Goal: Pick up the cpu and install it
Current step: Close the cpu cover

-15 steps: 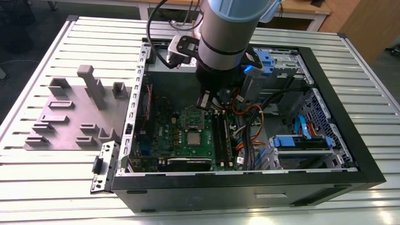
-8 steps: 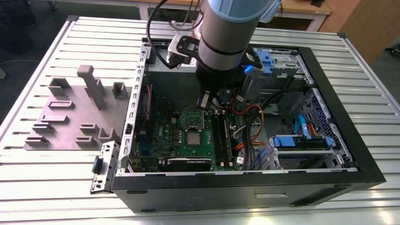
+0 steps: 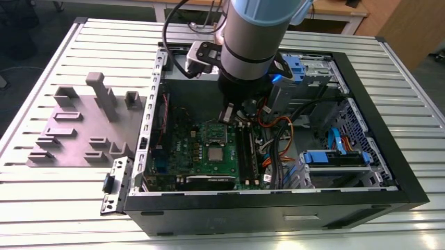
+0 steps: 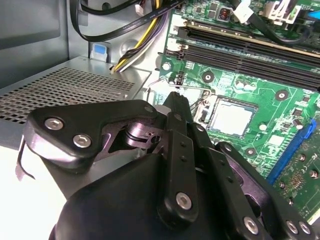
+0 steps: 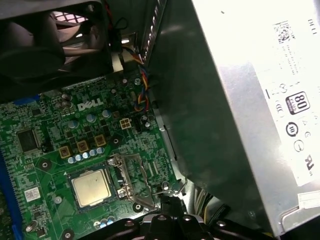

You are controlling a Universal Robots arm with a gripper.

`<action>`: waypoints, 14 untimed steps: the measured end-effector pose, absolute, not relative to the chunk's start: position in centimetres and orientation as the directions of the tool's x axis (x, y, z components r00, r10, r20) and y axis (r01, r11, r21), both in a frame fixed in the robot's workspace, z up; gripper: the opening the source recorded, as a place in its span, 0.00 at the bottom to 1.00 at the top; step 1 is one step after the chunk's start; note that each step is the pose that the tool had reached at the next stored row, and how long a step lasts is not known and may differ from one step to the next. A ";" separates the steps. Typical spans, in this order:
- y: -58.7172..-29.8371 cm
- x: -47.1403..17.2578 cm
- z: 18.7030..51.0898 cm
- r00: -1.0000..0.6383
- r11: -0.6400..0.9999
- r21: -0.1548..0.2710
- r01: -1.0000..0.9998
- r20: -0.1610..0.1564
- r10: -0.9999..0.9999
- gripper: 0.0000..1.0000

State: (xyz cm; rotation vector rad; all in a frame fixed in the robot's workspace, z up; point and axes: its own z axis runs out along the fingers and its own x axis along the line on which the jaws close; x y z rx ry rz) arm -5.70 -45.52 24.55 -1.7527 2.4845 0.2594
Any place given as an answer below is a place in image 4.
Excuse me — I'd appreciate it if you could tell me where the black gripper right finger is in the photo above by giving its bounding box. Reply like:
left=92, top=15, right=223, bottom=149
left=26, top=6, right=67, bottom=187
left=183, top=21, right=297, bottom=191
left=177, top=92, right=317, bottom=240

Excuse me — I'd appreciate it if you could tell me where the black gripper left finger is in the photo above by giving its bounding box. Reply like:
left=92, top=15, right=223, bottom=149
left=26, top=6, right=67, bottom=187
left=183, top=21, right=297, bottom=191
left=23, top=91, right=200, bottom=230

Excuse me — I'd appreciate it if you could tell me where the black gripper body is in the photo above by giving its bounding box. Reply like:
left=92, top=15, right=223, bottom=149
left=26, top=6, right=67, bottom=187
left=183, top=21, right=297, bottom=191
left=49, top=152, right=226, bottom=240

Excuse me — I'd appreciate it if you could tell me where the wire locking lever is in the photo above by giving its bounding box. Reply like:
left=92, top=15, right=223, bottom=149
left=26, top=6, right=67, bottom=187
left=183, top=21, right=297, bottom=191
left=146, top=77, right=217, bottom=111

